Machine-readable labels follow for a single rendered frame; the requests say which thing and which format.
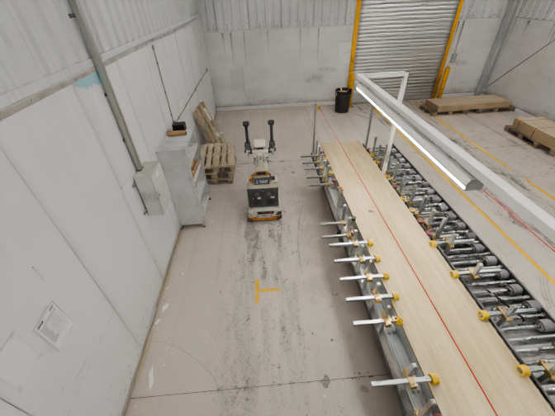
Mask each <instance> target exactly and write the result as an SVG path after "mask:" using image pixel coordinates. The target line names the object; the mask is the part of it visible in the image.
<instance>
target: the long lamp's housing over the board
mask: <svg viewBox="0 0 555 416"><path fill-rule="evenodd" d="M356 89H358V90H360V91H361V92H362V93H363V94H364V95H365V96H366V97H367V98H368V99H369V100H371V101H372V102H373V103H374V104H375V105H376V106H377V107H378V108H379V109H380V110H382V111H383V112H384V113H385V114H386V115H387V116H388V117H389V118H390V119H391V120H393V121H394V122H395V123H396V124H397V125H398V126H399V127H400V128H401V129H402V130H404V131H405V132H406V133H407V134H408V135H409V136H410V137H411V138H412V139H413V140H414V141H415V142H416V143H417V144H418V145H419V146H420V147H421V148H422V149H424V150H425V151H426V152H427V153H428V154H429V155H430V156H431V157H432V158H434V159H435V160H436V161H437V162H438V163H439V164H440V165H441V166H442V167H443V168H445V169H446V170H447V171H448V172H449V173H450V174H451V175H452V176H453V177H455V178H456V179H457V180H458V181H459V182H460V183H461V184H462V185H463V186H464V187H465V188H464V191H475V190H481V189H482V187H483V186H484V184H483V183H482V182H480V181H479V180H478V179H477V178H475V177H474V176H473V175H472V174H471V173H470V172H469V171H468V170H466V169H465V168H464V167H463V166H461V165H460V164H459V163H458V162H456V161H455V160H454V159H453V158H449V155H448V154H446V153H445V152H444V151H443V150H442V149H441V148H440V147H439V146H438V145H436V144H435V143H434V142H433V141H431V140H430V139H429V138H428V137H426V136H425V135H424V134H423V133H421V132H420V131H419V130H418V129H416V128H415V127H414V126H413V125H412V124H411V123H410V122H409V121H407V120H406V119H405V118H404V117H403V116H401V115H398V112H396V111H395V110H394V109H393V108H391V107H390V106H389V105H388V104H386V103H385V102H384V101H383V100H382V99H381V98H380V97H379V96H377V95H376V94H375V93H374V92H372V91H371V90H370V89H368V88H367V87H366V86H365V85H364V84H363V83H358V85H357V87H356Z"/></svg>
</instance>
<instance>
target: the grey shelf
mask: <svg viewBox="0 0 555 416"><path fill-rule="evenodd" d="M186 131H187V135H177V136H167V134H166V135H165V136H164V138H163V140H162V142H161V143H160V145H159V147H158V148H157V150H156V151H155V153H156V155H157V158H158V160H159V161H160V164H161V167H162V169H163V172H164V176H165V179H166V182H167V184H168V189H169V191H170V194H171V197H172V198H171V200H172V203H173V207H174V209H175V212H176V215H177V217H178V221H179V224H180V226H181V229H183V225H199V224H202V225H203V227H206V225H205V221H204V219H205V214H206V209H207V205H208V201H209V200H210V199H211V196H210V192H209V188H208V185H207V180H206V174H205V170H204V167H203V162H202V156H201V152H200V148H199V144H198V141H197V134H196V130H195V127H187V128H186ZM193 132H194V133H193ZM194 135H195V136H194ZM195 139H196V140H195ZM197 150H198V151H197ZM200 156H201V157H200ZM199 157H200V158H199ZM193 159H195V162H196V161H197V160H198V161H199V162H200V163H199V165H198V168H197V171H196V174H195V176H194V178H193V177H192V170H191V168H190V167H191V164H192V161H193ZM203 170H204V172H202V171H203ZM189 171H190V172H189ZM188 173H189V174H188ZM190 174H191V175H190ZM203 175H204V176H203ZM189 176H190V177H189ZM190 179H191V180H190ZM196 184H197V186H196ZM195 186H196V187H195ZM174 202H175V203H174Z"/></svg>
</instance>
